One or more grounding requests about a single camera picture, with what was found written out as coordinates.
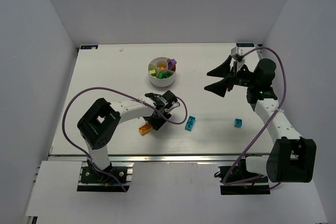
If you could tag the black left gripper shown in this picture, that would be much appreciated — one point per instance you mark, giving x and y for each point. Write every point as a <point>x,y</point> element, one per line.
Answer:
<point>159,115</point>

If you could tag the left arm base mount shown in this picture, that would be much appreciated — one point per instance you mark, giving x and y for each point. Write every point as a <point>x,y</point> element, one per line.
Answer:
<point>115,179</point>

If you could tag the orange rectangular lego brick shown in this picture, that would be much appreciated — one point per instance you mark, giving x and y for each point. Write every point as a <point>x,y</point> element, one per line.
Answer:
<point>145,129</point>

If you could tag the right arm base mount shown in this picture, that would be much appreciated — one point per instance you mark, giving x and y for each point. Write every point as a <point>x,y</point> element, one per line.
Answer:
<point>250,186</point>

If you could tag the blue label left corner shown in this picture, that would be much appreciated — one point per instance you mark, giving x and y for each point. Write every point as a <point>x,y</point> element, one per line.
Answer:
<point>88,47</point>

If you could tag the green sloped lego brick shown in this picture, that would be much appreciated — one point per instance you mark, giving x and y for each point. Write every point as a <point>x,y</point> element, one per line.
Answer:
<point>167,75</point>

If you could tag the white round divided container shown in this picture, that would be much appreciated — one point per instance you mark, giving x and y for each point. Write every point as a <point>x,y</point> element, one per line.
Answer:
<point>162,71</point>

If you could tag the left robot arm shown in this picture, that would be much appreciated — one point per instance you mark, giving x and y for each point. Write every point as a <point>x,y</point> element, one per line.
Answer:
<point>99,123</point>

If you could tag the dark green curved lego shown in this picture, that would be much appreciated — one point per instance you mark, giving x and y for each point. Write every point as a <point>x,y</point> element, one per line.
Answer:
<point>160,75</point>

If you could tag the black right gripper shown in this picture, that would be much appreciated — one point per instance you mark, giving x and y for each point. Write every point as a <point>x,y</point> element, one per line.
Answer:
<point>232,77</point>

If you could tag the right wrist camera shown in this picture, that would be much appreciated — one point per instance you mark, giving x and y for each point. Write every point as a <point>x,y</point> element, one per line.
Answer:
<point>237,54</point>

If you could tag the blue label right corner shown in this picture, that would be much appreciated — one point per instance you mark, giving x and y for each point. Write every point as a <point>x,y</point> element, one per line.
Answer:
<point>241,44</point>

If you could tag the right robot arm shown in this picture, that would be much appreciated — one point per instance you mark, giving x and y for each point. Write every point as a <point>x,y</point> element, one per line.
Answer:
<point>292,157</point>

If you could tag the long teal lego brick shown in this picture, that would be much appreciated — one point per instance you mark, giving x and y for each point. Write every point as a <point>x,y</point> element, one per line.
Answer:
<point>190,123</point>

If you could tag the blue label corner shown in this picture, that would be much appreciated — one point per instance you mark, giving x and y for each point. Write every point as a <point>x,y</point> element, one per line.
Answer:
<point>241,44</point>
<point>88,47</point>

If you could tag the aluminium front rail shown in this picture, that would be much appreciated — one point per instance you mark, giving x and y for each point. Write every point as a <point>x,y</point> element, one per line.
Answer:
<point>150,158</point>

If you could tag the small teal lego brick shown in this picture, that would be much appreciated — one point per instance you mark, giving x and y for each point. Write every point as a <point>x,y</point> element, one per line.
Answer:
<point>238,123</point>

